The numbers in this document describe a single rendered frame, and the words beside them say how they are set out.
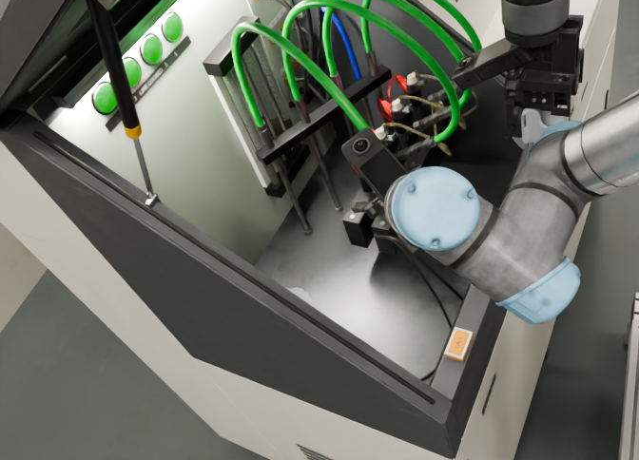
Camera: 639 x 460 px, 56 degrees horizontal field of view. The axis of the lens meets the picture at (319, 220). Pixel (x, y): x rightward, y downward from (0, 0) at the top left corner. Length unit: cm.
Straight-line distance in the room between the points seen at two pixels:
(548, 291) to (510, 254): 5
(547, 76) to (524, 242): 28
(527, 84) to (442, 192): 30
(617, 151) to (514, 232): 11
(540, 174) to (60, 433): 213
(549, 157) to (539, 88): 17
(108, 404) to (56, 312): 59
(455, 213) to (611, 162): 15
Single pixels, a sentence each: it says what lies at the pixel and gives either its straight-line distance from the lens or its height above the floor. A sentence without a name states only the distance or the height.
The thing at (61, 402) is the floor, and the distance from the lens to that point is 258.
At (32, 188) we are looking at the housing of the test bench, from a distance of 102.
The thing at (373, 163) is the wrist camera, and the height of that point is 133.
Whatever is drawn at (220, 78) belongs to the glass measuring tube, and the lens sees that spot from 116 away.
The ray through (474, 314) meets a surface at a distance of 105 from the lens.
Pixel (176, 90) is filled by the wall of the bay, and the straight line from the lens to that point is 110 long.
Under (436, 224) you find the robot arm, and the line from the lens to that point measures 55.
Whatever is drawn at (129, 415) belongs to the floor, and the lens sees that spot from 238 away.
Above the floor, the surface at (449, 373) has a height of 95.
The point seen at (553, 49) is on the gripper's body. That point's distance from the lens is 80.
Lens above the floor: 185
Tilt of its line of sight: 47 degrees down
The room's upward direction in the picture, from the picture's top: 23 degrees counter-clockwise
